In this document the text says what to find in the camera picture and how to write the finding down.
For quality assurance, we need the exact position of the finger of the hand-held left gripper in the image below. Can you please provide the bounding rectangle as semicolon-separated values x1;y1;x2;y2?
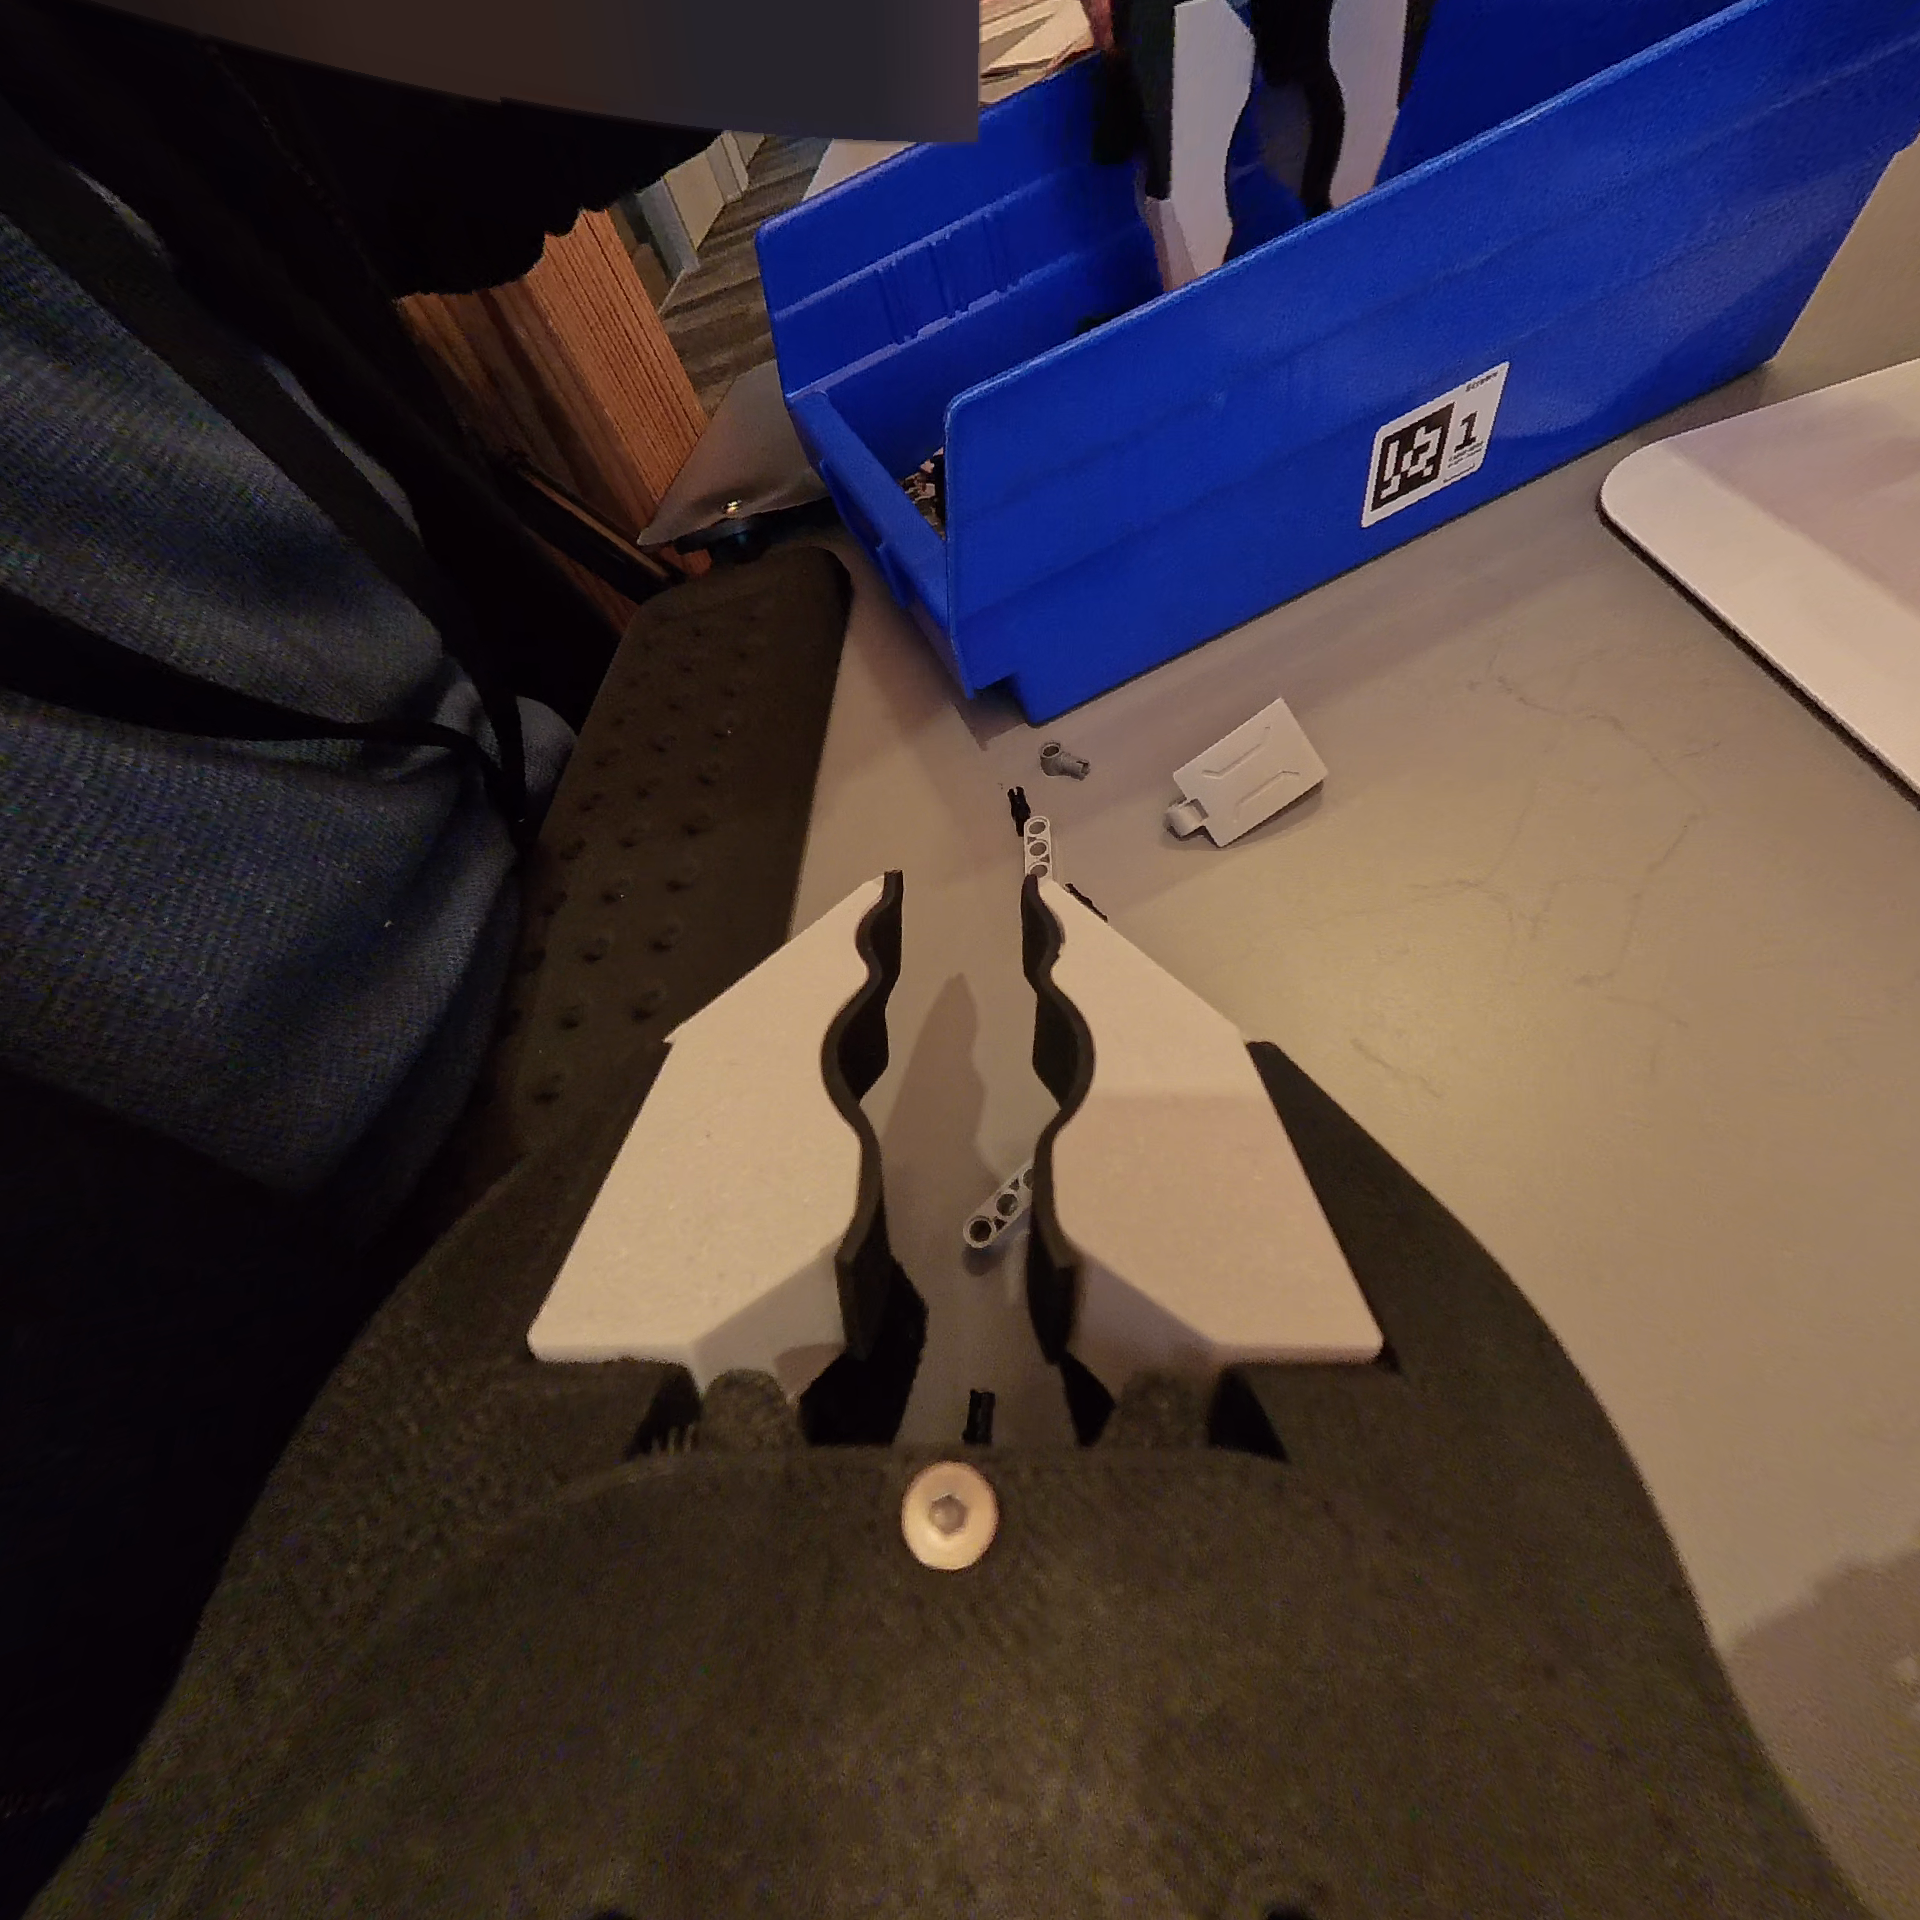
1145;0;1256;289
1256;0;1427;213

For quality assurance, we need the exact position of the grey curved toy panel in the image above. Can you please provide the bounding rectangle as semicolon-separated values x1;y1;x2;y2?
1161;697;1332;853

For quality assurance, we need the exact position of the pile of toy building parts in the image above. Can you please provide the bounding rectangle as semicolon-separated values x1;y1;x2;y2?
896;313;1107;531

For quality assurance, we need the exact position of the black dimpled pad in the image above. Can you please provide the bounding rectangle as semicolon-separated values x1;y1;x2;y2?
502;543;854;1142

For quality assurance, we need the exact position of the blue plastic bin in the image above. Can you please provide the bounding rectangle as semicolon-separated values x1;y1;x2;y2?
754;0;1920;726

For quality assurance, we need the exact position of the black strap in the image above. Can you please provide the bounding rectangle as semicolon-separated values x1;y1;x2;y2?
0;90;530;851

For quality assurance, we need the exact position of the ribbed wooden cabinet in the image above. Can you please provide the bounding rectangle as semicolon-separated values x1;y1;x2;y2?
396;211;713;594

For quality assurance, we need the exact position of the white desk stand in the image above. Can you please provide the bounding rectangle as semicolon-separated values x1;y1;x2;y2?
1595;361;1920;799

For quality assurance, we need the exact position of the metal plate with caster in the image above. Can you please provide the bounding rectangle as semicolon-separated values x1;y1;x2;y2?
636;366;834;550

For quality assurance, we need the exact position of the white printed tag label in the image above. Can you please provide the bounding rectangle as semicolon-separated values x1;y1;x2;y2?
1359;361;1511;531

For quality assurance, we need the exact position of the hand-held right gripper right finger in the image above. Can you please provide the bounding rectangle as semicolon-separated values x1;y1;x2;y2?
1020;874;1384;1442

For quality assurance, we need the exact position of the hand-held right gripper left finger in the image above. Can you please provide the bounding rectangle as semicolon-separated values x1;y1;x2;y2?
528;870;929;1421

